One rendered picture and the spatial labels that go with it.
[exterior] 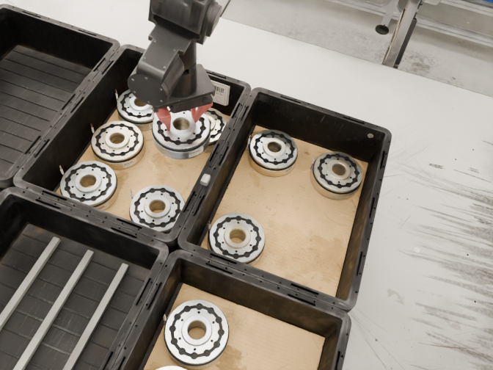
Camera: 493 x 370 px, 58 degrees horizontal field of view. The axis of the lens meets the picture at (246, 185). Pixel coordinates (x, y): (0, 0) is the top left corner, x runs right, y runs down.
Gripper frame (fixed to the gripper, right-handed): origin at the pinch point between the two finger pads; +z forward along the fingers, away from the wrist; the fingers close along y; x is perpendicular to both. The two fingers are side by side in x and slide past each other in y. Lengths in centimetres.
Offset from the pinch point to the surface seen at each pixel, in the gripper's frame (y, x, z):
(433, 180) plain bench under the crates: 60, -17, 30
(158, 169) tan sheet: -4.8, 1.9, 15.4
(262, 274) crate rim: 2.2, -29.7, 4.7
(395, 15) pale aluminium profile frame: 161, 102, 93
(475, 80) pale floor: 187, 53, 105
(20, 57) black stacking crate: -24, 44, 16
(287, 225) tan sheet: 14.0, -19.5, 15.3
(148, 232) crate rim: -11.7, -16.0, 4.7
